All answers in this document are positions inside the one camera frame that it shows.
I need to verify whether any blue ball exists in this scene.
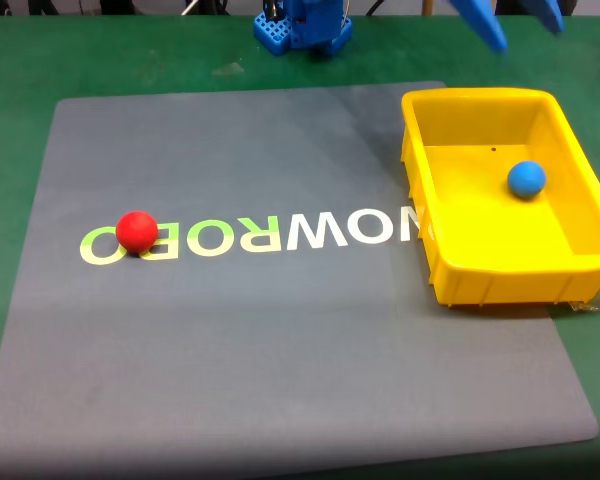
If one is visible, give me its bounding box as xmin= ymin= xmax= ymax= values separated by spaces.
xmin=506 ymin=159 xmax=548 ymax=200

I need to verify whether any yellow plastic bin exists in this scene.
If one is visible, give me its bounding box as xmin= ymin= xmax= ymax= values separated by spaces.
xmin=399 ymin=87 xmax=600 ymax=309

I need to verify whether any red ball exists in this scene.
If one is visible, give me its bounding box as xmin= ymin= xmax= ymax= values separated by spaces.
xmin=115 ymin=210 xmax=159 ymax=253

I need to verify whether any clear tape piece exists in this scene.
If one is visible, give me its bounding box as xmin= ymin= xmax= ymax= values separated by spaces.
xmin=567 ymin=292 xmax=600 ymax=315

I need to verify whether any grey mat with lettering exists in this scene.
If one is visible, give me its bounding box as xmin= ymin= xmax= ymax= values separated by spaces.
xmin=0 ymin=80 xmax=600 ymax=474

